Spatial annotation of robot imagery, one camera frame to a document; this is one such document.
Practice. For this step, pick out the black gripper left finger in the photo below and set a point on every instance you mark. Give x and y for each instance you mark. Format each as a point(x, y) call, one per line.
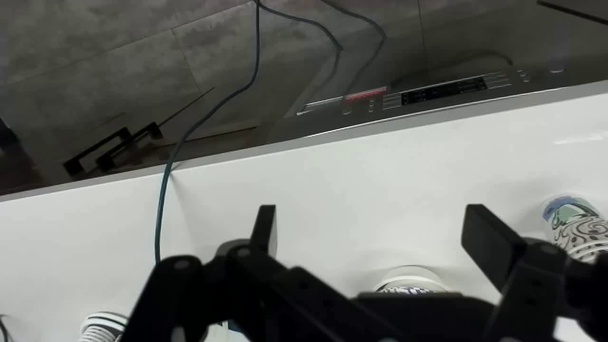
point(190, 296)

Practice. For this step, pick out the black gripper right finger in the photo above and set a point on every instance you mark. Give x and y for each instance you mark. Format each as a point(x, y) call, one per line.
point(532, 285)

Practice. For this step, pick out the clear plastic cup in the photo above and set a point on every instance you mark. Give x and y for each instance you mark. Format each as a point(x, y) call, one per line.
point(580, 228)

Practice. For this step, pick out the white bowl with blue pattern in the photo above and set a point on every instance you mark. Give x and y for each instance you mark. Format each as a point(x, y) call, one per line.
point(411, 277)

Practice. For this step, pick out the white striped round object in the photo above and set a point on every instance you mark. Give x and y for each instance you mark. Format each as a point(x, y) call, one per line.
point(101, 325)

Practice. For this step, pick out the dark dishwasher with control panel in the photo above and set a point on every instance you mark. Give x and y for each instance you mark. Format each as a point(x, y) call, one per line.
point(443, 87)

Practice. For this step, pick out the black bracket frame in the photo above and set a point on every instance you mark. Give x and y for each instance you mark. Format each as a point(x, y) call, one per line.
point(107, 150)

